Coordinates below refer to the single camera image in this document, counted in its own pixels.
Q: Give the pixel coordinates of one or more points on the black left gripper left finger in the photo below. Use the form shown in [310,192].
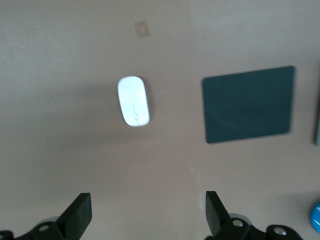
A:
[77,215]

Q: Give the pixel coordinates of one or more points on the silver grey laptop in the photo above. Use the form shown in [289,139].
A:
[317,117]

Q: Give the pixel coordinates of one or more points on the blue round object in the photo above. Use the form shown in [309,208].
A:
[315,215]

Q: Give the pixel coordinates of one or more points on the white computer mouse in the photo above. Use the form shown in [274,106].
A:
[133,101]

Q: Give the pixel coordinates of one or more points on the dark mouse pad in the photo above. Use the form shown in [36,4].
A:
[248,105]

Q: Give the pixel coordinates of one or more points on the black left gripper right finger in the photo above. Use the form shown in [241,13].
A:
[216,215]

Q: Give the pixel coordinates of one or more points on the small beige tape sticker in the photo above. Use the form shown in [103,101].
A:
[142,29]

